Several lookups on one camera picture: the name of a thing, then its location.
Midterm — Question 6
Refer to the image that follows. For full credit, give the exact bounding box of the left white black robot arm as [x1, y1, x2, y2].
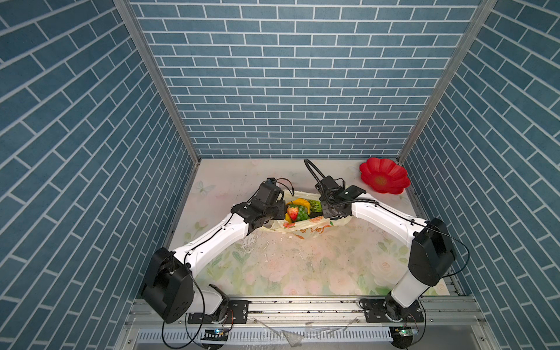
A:
[141, 178, 285, 324]

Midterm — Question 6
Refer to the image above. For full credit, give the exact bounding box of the aluminium front rail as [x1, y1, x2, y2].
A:
[122, 295, 487, 329]

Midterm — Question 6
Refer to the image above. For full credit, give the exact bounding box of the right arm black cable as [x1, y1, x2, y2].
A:
[303, 158, 471, 347]

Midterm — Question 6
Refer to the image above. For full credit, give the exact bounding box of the red flower-shaped plate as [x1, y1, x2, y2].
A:
[359, 157, 411, 195]

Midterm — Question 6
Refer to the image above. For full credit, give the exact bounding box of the green grape bunch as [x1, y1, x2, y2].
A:
[296, 206, 310, 222]

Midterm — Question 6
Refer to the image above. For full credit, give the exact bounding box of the yellow banana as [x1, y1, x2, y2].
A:
[292, 198, 311, 214]

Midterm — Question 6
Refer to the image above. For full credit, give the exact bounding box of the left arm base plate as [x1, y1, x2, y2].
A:
[188, 300, 249, 325]

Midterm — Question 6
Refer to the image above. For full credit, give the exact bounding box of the red strawberry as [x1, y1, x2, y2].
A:
[286, 204, 298, 223]

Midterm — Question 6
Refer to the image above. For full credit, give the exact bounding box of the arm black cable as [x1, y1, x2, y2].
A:
[303, 158, 471, 347]
[160, 176, 295, 350]

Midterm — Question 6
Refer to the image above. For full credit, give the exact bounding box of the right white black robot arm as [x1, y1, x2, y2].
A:
[315, 176, 456, 314]

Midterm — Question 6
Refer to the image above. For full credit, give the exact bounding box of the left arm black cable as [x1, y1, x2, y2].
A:
[160, 176, 295, 350]

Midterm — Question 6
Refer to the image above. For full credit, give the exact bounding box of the light green pear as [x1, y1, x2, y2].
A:
[309, 200, 322, 213]

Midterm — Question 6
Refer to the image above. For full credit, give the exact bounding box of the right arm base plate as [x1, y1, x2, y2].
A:
[358, 298, 425, 323]

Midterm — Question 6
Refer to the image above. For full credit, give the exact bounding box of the cream printed plastic bag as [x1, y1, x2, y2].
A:
[265, 190, 351, 239]

